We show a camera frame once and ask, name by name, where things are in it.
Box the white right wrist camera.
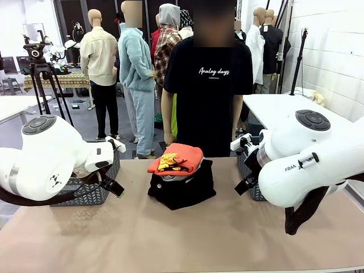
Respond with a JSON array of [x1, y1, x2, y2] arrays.
[[230, 133, 253, 151]]

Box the orange printed top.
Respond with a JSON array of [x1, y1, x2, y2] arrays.
[[147, 143, 205, 175]]

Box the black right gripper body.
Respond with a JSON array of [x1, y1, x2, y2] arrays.
[[243, 145, 262, 184]]

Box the mannequin with patterned hood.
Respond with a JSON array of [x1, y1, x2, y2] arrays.
[[178, 9, 195, 40]]

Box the black jeans with pocket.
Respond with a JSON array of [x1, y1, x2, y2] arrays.
[[147, 159, 216, 204]]

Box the mannequin in cream jacket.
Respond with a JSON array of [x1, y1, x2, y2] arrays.
[[80, 9, 120, 140]]

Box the mannequin in red top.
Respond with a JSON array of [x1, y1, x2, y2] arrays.
[[150, 13, 162, 62]]

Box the dark computer monitor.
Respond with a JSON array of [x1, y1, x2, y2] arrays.
[[16, 56, 31, 75], [1, 56, 18, 75]]

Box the mannequin in plaid hooded shirt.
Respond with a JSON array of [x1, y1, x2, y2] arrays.
[[153, 3, 183, 114]]

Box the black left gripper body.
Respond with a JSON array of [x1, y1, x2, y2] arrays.
[[96, 169, 119, 192]]

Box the person in black t-shirt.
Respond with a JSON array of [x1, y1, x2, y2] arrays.
[[160, 0, 254, 158]]

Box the mannequin in black suit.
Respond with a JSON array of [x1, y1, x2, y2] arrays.
[[234, 19, 247, 44]]

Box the mannequin in black jacket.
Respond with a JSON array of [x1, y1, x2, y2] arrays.
[[260, 9, 292, 94]]

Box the grey step stool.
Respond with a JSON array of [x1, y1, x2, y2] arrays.
[[1, 77, 24, 96]]

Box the mannequin in light blue fleece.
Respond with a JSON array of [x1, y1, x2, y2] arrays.
[[117, 0, 158, 160]]

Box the neon yellow garment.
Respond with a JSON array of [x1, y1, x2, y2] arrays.
[[171, 93, 179, 138]]

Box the mannequin in white shirt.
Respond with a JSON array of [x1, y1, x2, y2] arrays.
[[245, 7, 267, 94]]

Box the black leaning stand poles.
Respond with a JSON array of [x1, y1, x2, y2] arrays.
[[276, 0, 294, 94]]

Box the grey top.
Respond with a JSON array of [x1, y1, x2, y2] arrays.
[[161, 157, 206, 182]]

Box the person's left forearm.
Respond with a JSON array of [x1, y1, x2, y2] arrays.
[[231, 113, 243, 132]]

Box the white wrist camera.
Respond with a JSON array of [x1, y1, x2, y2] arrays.
[[230, 133, 253, 151], [104, 135, 127, 154]]

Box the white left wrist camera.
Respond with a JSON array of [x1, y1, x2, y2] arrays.
[[104, 135, 127, 154]]

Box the grey plastic woven basket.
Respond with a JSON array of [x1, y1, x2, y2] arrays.
[[235, 135, 268, 202], [49, 138, 122, 207]]

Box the person's right forearm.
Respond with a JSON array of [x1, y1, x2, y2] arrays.
[[161, 112, 177, 136]]

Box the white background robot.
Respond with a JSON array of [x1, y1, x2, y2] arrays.
[[42, 35, 82, 69]]

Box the table with patterned cloth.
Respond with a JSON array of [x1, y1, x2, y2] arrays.
[[23, 72, 96, 111]]

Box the white table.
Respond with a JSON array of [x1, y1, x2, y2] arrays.
[[0, 95, 54, 126], [242, 93, 364, 134]]

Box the black light stand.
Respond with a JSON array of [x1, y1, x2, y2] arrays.
[[289, 27, 310, 96]]

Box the black camera tripod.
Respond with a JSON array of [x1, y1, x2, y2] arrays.
[[22, 29, 75, 128]]

